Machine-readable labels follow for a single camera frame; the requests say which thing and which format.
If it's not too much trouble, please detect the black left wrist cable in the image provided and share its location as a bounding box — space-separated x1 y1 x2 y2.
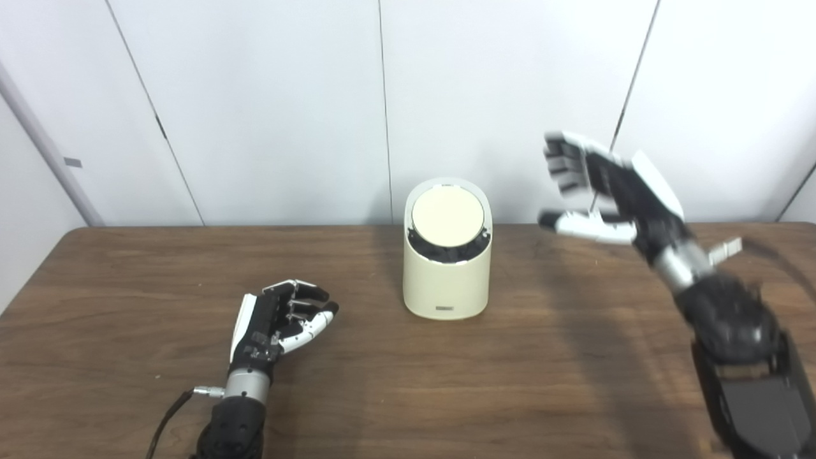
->
145 385 225 459

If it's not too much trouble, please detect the gray wall corner post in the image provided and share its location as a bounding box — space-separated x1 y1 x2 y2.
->
0 61 106 227

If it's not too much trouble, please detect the cream round bin lid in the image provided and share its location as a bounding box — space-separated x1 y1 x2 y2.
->
411 187 485 249

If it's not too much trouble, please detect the black bin liner bag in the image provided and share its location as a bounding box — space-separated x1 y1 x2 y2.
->
407 220 492 263

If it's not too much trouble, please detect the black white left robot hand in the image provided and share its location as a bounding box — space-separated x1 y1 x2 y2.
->
228 279 340 377

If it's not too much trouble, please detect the cream-colored bin body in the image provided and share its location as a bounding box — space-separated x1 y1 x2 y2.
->
402 178 493 321

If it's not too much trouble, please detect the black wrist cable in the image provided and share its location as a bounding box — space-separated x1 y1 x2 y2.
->
708 237 816 300
145 385 225 459

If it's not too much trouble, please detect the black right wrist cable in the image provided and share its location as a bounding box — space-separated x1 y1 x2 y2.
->
708 237 816 300

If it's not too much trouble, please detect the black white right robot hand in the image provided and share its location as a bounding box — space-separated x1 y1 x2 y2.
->
537 131 696 265

